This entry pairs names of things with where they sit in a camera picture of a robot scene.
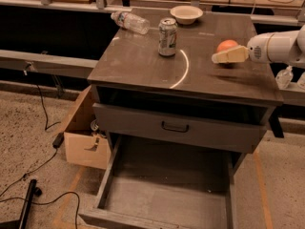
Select white paper bowl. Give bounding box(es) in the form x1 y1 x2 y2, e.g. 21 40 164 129
170 6 203 25

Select grey upper drawer with handle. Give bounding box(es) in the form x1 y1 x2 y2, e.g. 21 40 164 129
92 103 266 154

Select cardboard box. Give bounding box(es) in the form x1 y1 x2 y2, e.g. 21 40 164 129
59 87 112 170

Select grey drawer cabinet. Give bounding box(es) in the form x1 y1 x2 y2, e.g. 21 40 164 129
87 7 284 183

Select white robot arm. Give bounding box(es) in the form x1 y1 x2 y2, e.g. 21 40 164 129
212 26 305 69

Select black stand base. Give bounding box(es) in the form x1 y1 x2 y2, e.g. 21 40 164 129
0 179 42 229

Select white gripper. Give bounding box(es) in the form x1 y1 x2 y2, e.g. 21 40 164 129
212 34 269 64

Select silver soda can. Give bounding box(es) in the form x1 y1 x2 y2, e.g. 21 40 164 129
158 17 177 56

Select grey metal rail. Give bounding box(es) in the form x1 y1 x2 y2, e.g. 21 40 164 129
0 50 97 78

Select orange fruit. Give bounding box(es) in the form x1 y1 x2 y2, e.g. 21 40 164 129
216 39 238 52

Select clear plastic water bottle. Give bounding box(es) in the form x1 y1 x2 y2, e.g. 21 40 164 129
111 11 150 34

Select grey open lower drawer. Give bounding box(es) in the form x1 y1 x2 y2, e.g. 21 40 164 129
79 135 237 229

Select black power cable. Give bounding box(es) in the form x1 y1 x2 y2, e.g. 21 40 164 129
0 83 80 229

